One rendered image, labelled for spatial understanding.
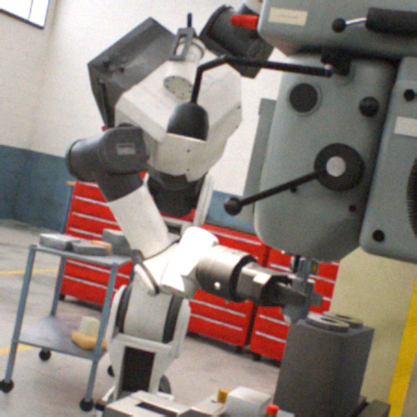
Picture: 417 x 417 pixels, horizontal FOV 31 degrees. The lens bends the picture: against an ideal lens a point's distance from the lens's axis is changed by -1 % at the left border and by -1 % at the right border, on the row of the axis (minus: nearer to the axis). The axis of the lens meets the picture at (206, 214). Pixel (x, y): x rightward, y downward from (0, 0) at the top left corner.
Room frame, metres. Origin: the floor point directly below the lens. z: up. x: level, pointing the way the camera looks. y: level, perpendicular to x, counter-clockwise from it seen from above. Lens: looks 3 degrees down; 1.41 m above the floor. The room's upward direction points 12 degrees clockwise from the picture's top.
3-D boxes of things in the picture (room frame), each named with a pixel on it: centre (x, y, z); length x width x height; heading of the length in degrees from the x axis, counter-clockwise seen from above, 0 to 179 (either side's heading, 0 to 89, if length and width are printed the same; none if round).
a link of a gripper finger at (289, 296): (1.21, -0.16, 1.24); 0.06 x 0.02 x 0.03; 53
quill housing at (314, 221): (1.23, -0.18, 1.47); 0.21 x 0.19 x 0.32; 157
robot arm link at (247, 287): (1.29, -0.10, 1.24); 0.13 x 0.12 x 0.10; 143
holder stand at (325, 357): (1.59, -0.32, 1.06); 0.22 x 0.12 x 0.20; 152
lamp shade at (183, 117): (1.30, 0.06, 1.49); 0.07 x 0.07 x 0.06
